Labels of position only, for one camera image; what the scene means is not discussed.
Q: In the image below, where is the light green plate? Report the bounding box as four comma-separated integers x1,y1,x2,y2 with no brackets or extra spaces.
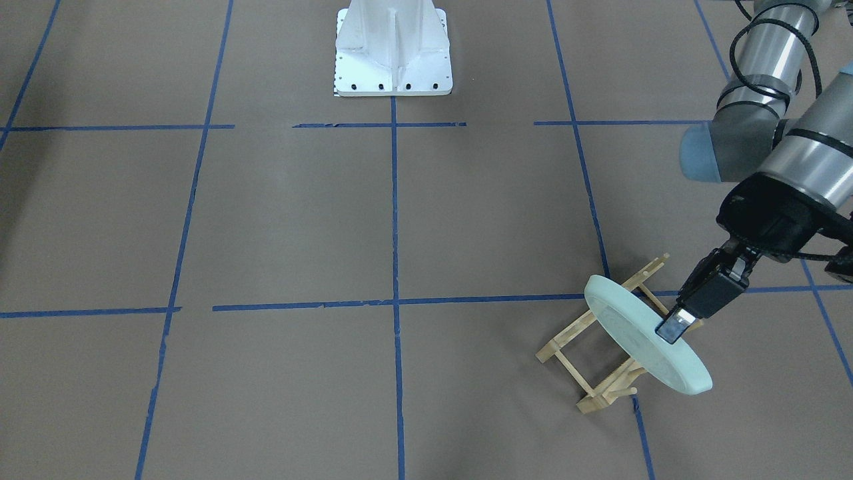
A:
584,275,713,395

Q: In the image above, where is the crossing blue tape strip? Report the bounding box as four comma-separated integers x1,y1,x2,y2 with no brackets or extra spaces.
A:
546,1,656,479

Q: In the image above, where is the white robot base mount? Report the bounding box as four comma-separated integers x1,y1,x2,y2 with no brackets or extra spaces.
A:
333,1,454,97

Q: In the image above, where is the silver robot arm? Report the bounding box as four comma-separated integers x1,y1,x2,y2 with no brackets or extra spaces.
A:
656,1,852,343

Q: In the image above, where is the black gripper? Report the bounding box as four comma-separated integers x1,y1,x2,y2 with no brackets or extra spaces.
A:
656,175,851,345

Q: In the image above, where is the wooden dish rack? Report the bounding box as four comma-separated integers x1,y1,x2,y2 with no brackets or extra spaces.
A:
536,253,704,415

